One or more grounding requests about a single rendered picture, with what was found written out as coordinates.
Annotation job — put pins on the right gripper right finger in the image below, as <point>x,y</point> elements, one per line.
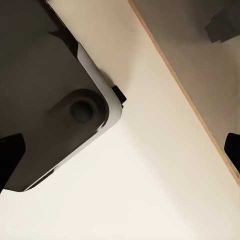
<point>232,149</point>

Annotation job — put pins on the cabinet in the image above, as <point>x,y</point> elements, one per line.
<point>201,41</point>

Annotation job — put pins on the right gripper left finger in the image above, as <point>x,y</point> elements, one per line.
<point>12,150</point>

